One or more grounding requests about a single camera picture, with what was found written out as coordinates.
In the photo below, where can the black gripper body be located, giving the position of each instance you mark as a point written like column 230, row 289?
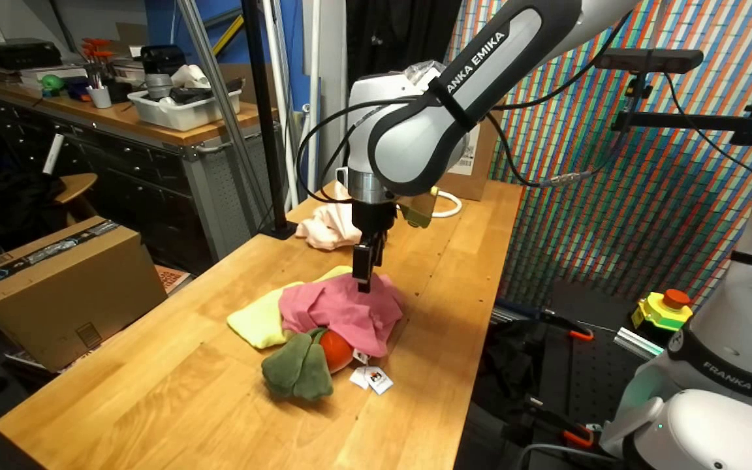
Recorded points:
column 374, row 223

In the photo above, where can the peach cloth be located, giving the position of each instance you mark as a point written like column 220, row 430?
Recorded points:
column 328, row 229

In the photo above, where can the pink cloth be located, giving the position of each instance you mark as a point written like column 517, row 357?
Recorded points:
column 340, row 318

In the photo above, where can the yellow cloth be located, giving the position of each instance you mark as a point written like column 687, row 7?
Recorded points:
column 260, row 326

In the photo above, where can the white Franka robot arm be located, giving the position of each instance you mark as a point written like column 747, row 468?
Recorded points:
column 410, row 140

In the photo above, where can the white paper tag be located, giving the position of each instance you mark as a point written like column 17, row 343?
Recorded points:
column 371, row 381

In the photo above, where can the cardboard box with labels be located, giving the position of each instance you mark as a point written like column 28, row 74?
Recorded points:
column 477, row 173

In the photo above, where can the orange plush with green leaves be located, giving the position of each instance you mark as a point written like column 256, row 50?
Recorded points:
column 298, row 370

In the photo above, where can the black metal pole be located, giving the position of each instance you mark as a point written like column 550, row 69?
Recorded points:
column 265, row 114

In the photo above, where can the silver tripod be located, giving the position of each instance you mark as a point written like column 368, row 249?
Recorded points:
column 218, row 95

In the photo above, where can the wooden top workbench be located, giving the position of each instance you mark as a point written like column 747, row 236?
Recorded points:
column 157, row 191

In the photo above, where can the white plastic bin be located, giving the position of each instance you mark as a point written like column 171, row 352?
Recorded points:
column 182, row 114

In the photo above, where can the black cup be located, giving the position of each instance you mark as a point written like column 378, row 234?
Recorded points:
column 163, row 60

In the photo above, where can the yellow emergency stop button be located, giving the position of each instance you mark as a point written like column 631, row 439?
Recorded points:
column 661, row 313

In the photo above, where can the blue board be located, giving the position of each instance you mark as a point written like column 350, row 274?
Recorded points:
column 163, row 23

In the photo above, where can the wooden stool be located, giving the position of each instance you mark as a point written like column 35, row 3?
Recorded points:
column 76, row 186

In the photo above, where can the large cardboard box black tape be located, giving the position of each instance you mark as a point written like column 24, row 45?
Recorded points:
column 63, row 296

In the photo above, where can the white cup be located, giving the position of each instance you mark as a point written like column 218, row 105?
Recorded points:
column 99, row 99

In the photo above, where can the orange tool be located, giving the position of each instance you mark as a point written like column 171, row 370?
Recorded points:
column 99, row 49

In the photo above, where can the black backpack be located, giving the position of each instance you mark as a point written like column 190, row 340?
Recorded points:
column 20, row 210

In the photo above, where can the green small object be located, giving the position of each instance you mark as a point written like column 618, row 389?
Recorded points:
column 50, row 84

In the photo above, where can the black box device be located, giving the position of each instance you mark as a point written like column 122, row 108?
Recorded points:
column 20, row 57

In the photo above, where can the black stereo camera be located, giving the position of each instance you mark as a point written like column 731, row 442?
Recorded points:
column 654, row 60

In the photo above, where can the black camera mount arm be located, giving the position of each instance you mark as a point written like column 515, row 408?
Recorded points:
column 691, row 121

